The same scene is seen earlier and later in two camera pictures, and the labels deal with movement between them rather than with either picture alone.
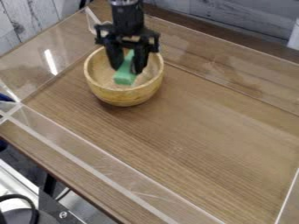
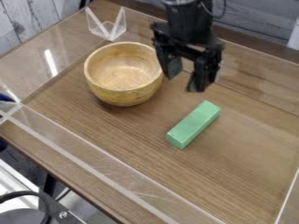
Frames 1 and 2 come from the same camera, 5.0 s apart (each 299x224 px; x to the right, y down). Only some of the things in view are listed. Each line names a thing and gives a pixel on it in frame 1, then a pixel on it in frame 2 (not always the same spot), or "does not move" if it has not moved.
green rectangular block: (124, 76) to (193, 125)
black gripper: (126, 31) to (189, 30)
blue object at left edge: (4, 97) does not move
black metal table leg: (49, 185) does not move
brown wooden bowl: (114, 94) does not move
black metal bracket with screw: (52, 206) does not move
